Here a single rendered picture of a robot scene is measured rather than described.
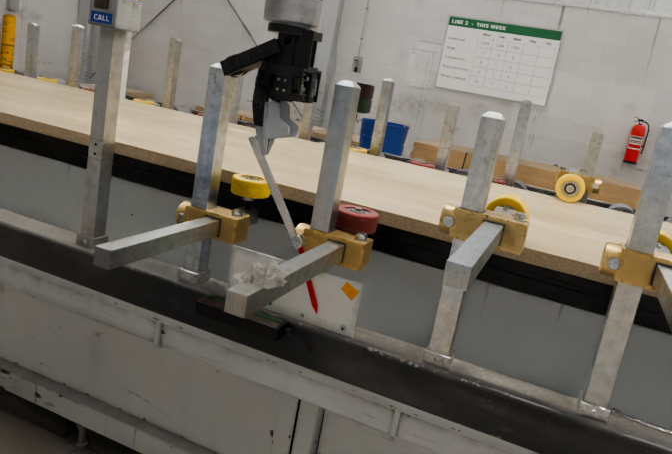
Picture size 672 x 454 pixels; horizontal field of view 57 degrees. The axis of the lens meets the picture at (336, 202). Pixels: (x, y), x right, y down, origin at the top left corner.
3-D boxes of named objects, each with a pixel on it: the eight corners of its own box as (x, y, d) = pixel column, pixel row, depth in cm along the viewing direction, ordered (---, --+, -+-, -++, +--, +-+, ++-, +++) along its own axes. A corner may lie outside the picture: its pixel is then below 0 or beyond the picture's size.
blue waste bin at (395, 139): (390, 192, 664) (403, 125, 649) (342, 180, 684) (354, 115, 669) (405, 186, 718) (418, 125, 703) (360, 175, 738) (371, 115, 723)
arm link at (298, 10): (256, -12, 95) (284, -1, 104) (251, 20, 96) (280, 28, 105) (307, -6, 92) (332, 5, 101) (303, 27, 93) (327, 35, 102)
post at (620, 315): (600, 433, 95) (691, 125, 85) (576, 424, 96) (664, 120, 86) (599, 422, 98) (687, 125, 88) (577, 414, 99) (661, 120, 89)
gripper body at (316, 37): (297, 106, 96) (308, 27, 94) (249, 97, 99) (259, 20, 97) (316, 106, 103) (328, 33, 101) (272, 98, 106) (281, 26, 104)
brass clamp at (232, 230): (231, 246, 114) (235, 220, 113) (171, 227, 119) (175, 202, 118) (248, 240, 120) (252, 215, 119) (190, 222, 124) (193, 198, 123)
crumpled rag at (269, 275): (273, 293, 78) (276, 276, 77) (227, 278, 80) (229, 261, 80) (302, 277, 86) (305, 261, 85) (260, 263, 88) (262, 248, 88)
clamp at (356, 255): (359, 272, 106) (364, 244, 105) (289, 251, 110) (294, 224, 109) (369, 265, 111) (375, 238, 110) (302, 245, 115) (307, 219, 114)
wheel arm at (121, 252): (109, 276, 89) (112, 248, 88) (91, 270, 90) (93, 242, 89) (256, 227, 129) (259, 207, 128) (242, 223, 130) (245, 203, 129)
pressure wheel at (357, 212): (359, 277, 110) (371, 216, 108) (319, 265, 113) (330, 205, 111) (373, 267, 118) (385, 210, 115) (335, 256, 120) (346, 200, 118)
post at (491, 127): (439, 396, 104) (504, 114, 94) (419, 389, 105) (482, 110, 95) (443, 388, 107) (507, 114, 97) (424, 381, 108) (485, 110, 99)
